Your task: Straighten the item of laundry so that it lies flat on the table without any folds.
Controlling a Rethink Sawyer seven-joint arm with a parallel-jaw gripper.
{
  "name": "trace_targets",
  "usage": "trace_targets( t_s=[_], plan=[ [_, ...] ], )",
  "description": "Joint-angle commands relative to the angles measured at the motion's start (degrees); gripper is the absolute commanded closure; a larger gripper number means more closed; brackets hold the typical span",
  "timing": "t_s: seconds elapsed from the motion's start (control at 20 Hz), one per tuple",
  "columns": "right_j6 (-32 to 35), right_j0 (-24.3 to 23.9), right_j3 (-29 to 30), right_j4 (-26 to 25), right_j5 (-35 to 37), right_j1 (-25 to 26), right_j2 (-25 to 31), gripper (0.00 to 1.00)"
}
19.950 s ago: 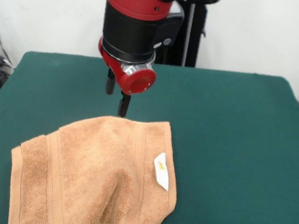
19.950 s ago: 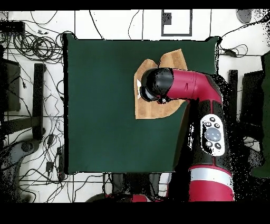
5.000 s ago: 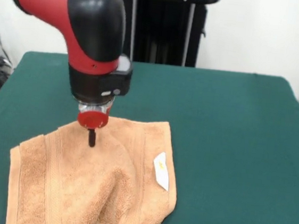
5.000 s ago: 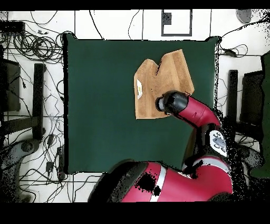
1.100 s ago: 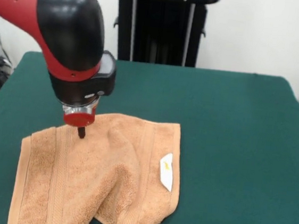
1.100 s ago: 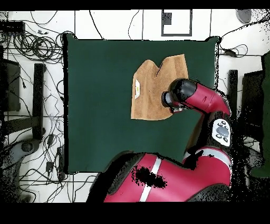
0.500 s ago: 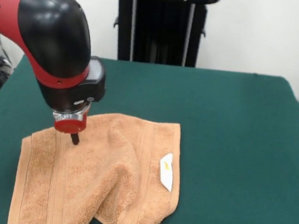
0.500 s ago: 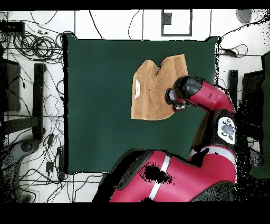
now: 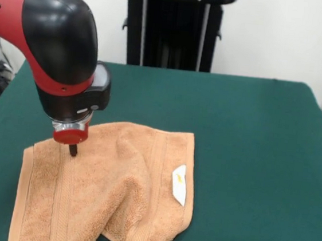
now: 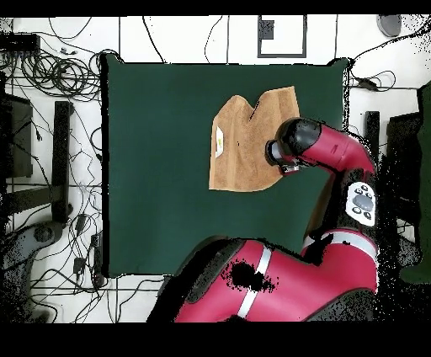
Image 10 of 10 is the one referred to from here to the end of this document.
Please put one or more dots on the tan terry towel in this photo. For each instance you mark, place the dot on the tan terry towel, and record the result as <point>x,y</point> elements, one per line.
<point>245,151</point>

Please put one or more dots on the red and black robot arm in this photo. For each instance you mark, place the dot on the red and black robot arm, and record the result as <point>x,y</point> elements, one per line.
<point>303,279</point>

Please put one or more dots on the black power adapter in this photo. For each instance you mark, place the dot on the black power adapter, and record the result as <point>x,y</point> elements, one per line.
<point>80,222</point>
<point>367,84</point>
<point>79,265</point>

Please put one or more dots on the black equipment box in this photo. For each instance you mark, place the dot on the black equipment box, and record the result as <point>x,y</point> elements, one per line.
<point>20,141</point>
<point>402,141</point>

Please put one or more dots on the dark green draped cloth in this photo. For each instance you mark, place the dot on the dark green draped cloth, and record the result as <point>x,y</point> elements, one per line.
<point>425,168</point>

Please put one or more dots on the dark green table cloth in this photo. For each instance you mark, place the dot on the dark green table cloth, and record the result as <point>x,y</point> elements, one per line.
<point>151,168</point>

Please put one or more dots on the grey round floor object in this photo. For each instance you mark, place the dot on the grey round floor object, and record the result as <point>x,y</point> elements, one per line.
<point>390,25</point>

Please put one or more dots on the black power strip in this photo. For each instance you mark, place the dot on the black power strip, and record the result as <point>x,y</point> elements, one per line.
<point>97,252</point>

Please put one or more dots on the grey chair base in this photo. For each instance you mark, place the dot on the grey chair base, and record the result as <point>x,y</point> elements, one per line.
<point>20,249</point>

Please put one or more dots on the black stand frame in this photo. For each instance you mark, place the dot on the black stand frame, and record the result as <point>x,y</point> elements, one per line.
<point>60,161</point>
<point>372,128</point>

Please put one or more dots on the grey square floor frame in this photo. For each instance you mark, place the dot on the grey square floor frame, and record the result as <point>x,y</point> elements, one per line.
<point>266,30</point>

